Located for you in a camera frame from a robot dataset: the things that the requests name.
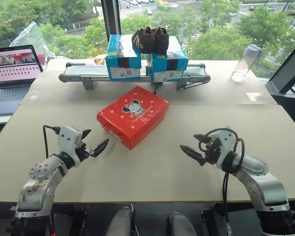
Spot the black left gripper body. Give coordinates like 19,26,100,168
75,142,96,162

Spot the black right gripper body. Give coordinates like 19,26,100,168
202,137,223,166

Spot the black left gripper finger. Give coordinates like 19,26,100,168
92,138,110,158
81,129,92,142

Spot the red shoe box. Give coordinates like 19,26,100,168
96,86,170,150

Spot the grey conveyor belt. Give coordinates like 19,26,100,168
59,62,211,91

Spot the grey rounded robot leg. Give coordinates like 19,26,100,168
167,211,198,236
105,206,135,236

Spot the blue cardboard box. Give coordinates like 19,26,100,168
147,35,189,83
105,34,142,81

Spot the clear bottle with lavender cap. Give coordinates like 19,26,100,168
230,44,263,83

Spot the open laptop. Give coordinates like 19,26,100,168
0,44,44,117

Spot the brown fabric shoe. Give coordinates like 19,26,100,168
131,27,156,54
153,27,170,55

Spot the clear plastic bag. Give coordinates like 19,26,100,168
9,21,56,65

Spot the black monitor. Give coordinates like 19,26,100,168
265,36,295,94

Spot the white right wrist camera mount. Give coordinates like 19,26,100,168
212,128,237,170

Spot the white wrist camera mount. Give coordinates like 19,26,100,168
57,126,84,163
212,128,237,170

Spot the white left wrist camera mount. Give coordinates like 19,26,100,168
57,126,84,163

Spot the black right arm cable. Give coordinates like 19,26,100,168
198,127,245,236

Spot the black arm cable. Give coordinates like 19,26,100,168
198,127,245,236
42,124,62,159

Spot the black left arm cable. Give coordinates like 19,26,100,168
42,124,62,159

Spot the dark window frame post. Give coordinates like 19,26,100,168
100,0,122,38

